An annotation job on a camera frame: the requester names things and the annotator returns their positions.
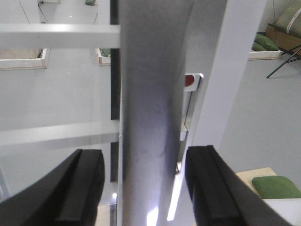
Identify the white wooden floor frame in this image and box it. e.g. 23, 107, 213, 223
248, 50, 283, 60

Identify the red and white door latch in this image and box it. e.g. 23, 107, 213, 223
184, 73, 204, 92

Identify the white framed sliding glass door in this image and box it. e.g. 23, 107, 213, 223
0, 0, 266, 226

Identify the light wooden box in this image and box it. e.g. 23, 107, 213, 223
236, 167, 301, 199

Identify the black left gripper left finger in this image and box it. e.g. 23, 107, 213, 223
0, 149, 105, 226

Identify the green cushion on box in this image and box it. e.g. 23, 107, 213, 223
252, 176, 301, 199

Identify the grey metal door handle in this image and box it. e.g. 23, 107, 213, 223
119, 0, 193, 226

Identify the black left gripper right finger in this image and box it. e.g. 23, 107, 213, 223
185, 145, 289, 226

